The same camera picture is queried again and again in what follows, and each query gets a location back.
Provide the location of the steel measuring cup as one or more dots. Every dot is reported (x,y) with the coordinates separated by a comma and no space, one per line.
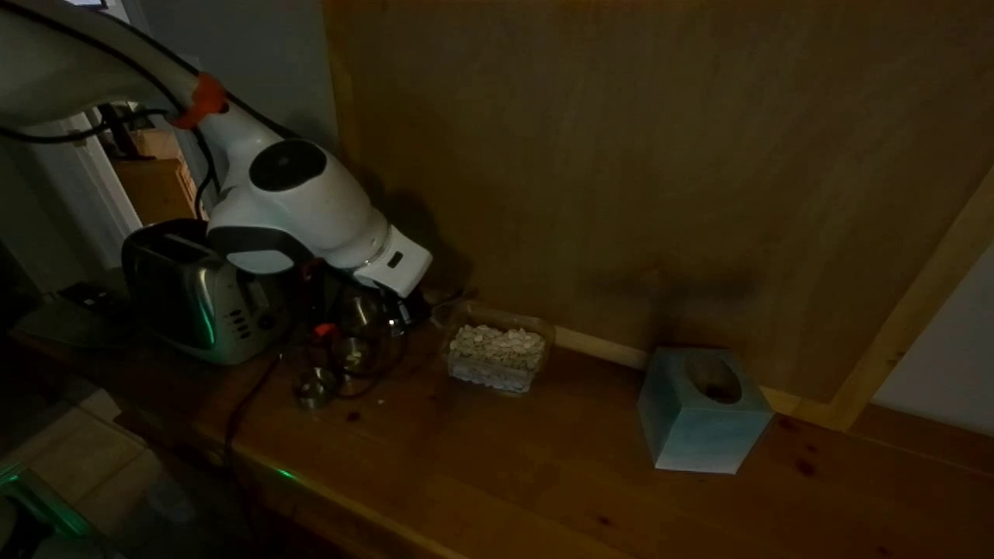
(319,387)

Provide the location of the stainless steel toaster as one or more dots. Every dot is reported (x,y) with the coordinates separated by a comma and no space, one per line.
(203,298)

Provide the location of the brown wooden block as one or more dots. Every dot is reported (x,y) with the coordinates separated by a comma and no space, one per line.
(157,180)

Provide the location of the teal tissue box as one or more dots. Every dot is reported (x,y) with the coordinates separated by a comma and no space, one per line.
(701,414)

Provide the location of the clear container of white objects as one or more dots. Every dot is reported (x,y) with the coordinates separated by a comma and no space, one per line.
(498,361)

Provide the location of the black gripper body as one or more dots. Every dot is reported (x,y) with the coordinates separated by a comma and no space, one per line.
(376,310)

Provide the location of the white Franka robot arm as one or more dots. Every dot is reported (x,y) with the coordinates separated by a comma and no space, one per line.
(301,202)

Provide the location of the large wooden board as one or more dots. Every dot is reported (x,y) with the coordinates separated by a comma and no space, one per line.
(663,175)

